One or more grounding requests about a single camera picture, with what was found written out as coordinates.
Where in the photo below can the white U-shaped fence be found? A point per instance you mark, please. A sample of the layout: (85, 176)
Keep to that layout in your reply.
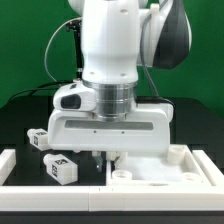
(193, 197)

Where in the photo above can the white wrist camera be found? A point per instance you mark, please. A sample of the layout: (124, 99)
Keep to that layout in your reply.
(76, 97)

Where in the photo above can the white square tabletop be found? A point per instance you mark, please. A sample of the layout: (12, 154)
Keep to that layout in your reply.
(156, 166)

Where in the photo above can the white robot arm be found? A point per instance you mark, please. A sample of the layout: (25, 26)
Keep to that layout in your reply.
(100, 112)

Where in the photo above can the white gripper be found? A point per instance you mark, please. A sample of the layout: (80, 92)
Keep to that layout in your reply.
(146, 129)

